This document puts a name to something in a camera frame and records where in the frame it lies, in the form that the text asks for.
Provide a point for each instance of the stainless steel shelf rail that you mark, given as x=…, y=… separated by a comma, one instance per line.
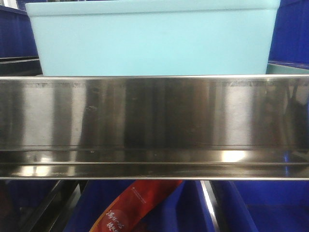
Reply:
x=215, y=127

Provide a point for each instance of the light blue plastic bin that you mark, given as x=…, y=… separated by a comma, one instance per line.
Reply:
x=153, y=37

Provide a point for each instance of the dark blue lower right bin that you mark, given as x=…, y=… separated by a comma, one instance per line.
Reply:
x=264, y=206

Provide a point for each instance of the dark blue bin left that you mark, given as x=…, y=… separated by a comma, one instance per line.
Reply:
x=16, y=35

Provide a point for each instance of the red snack package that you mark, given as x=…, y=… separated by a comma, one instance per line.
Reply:
x=133, y=204

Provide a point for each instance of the dark blue storage bin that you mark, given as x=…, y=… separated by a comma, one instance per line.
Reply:
x=184, y=210

